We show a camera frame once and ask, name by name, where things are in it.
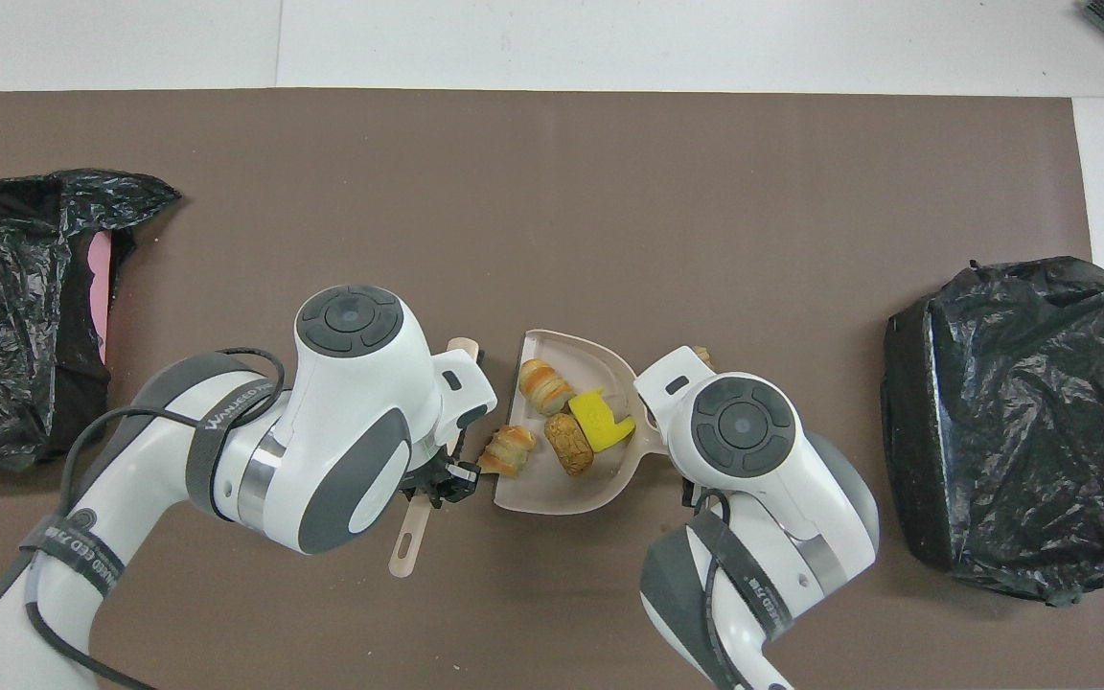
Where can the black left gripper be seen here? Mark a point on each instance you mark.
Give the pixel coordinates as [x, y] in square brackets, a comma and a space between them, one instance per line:
[424, 481]

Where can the striped croissant piece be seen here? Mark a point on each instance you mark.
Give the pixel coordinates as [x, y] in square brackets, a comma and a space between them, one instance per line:
[702, 353]
[545, 385]
[508, 450]

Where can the beige brush black bristles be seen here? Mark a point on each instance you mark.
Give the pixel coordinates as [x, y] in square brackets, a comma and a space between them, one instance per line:
[408, 546]

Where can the beige plastic dustpan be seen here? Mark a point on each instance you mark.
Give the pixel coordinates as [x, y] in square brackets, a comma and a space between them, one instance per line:
[552, 489]

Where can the brown bread roll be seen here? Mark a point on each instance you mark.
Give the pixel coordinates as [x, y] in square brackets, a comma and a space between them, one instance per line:
[569, 443]

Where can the yellow sponge piece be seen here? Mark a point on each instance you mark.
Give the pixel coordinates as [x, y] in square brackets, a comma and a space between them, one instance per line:
[600, 420]

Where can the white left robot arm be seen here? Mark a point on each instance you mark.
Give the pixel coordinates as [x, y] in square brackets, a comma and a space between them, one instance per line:
[351, 402]

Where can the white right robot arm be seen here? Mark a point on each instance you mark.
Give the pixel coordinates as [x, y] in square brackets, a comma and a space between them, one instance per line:
[744, 450]

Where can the pink plastic bin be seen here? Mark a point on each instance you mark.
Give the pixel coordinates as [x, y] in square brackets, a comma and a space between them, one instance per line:
[100, 287]

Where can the black trash bag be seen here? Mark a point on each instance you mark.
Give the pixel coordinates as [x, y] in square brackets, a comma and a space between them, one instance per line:
[6, 316]
[993, 412]

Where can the brown table mat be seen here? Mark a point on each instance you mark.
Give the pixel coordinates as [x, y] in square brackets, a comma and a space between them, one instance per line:
[609, 192]

